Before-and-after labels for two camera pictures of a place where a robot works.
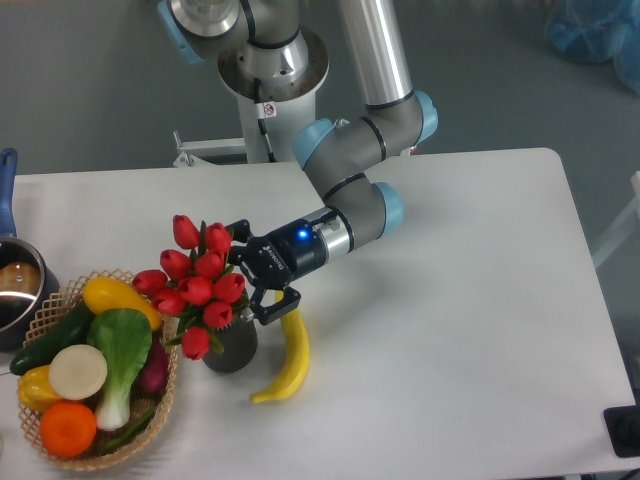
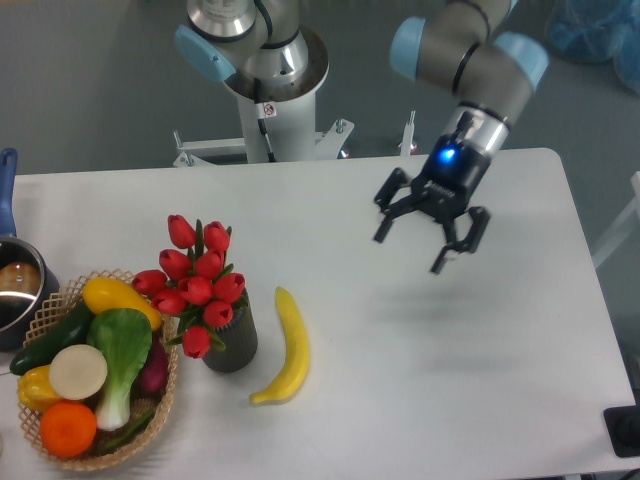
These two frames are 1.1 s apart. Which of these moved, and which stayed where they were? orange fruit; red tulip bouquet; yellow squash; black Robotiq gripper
Moved: black Robotiq gripper
Stayed: orange fruit; red tulip bouquet; yellow squash
